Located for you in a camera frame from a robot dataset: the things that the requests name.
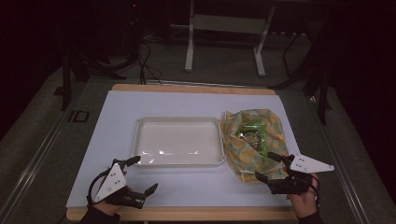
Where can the person's right hand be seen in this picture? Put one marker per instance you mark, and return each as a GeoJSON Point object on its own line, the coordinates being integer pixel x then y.
{"type": "Point", "coordinates": [303, 203]}

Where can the black metal stand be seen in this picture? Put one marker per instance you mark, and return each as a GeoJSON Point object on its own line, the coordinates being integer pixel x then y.
{"type": "Point", "coordinates": [67, 81]}
{"type": "Point", "coordinates": [322, 93]}

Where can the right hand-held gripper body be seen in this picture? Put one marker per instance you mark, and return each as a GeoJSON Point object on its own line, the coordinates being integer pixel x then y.
{"type": "Point", "coordinates": [306, 165]}

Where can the green snack packet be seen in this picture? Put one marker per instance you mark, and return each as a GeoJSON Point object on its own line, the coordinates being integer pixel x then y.
{"type": "Point", "coordinates": [253, 138]}

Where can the person's left hand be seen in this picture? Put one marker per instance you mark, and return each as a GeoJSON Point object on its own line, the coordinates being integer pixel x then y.
{"type": "Point", "coordinates": [107, 207]}

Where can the white table mat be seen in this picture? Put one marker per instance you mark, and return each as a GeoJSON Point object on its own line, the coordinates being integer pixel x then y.
{"type": "Point", "coordinates": [124, 105]}

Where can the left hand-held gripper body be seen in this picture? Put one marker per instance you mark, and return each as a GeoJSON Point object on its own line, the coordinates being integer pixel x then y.
{"type": "Point", "coordinates": [113, 182]}

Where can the yellow patterned cloth bag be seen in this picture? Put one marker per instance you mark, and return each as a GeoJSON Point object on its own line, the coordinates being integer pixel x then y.
{"type": "Point", "coordinates": [246, 161]}

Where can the white plastic tray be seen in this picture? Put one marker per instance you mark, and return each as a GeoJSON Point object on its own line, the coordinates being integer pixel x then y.
{"type": "Point", "coordinates": [179, 141]}

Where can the white metal table frame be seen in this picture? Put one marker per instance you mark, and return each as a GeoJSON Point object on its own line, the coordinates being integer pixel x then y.
{"type": "Point", "coordinates": [229, 23]}

